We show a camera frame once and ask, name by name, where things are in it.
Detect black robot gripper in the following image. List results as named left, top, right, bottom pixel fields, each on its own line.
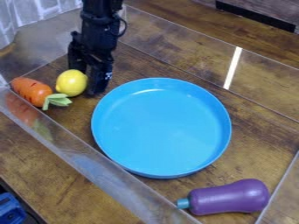
left=68, top=0, right=127, bottom=95

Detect yellow toy lemon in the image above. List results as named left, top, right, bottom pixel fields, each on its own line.
left=55, top=69, right=88, bottom=97

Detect orange toy carrot green leaves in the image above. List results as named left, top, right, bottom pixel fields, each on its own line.
left=11, top=77, right=72, bottom=110

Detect blue round plastic tray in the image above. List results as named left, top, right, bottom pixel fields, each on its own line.
left=91, top=78, right=232, bottom=179

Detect white lattice curtain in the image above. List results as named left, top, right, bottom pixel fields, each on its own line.
left=0, top=0, right=81, bottom=49

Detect dark wooden furniture edge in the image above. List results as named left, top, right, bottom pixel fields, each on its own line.
left=215, top=0, right=295, bottom=33

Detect blue plastic object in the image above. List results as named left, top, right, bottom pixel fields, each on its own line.
left=0, top=192, right=25, bottom=224

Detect purple toy eggplant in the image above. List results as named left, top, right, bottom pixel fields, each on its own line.
left=176, top=178, right=270, bottom=215

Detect clear acrylic barrier wall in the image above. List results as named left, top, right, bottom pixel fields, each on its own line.
left=0, top=0, right=299, bottom=224

